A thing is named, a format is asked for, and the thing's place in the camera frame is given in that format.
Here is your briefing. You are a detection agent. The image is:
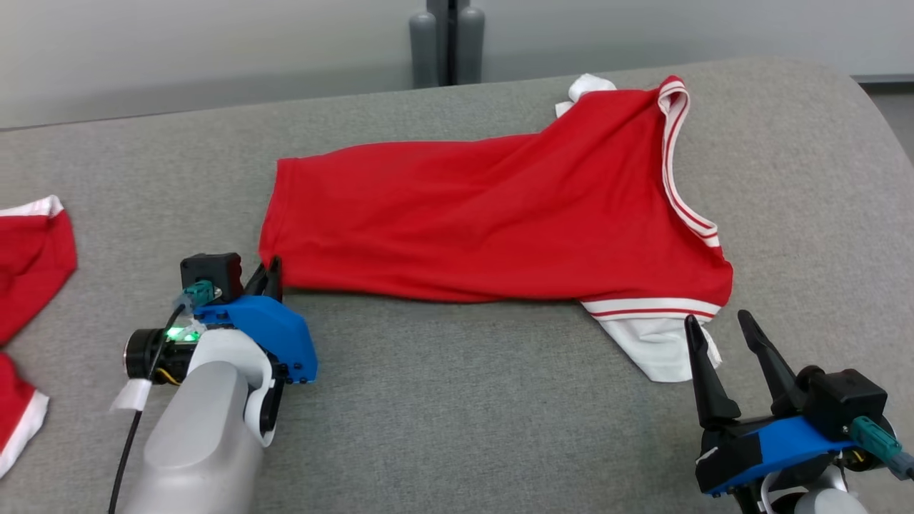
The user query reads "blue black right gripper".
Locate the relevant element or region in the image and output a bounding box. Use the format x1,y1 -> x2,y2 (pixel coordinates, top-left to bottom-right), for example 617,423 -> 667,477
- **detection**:
684,309 -> 856,497

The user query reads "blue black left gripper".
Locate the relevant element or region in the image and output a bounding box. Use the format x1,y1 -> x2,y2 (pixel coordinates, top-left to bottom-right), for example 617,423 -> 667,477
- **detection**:
193,256 -> 319,386

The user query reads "red shirt with white sleeves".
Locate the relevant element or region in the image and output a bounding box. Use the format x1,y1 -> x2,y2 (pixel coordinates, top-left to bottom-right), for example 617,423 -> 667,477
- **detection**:
258,74 -> 735,383

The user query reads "white tape tag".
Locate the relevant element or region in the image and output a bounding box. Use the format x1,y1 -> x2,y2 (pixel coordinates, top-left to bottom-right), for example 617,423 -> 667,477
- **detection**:
111,378 -> 152,412

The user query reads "grey cylindrical post foot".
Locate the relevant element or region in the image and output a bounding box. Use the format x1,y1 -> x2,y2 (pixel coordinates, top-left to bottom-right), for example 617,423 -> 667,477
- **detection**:
457,6 -> 486,86
409,10 -> 438,89

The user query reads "grey metal partition post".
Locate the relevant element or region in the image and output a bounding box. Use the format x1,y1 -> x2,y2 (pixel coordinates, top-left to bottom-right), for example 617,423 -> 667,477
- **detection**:
426,0 -> 473,86

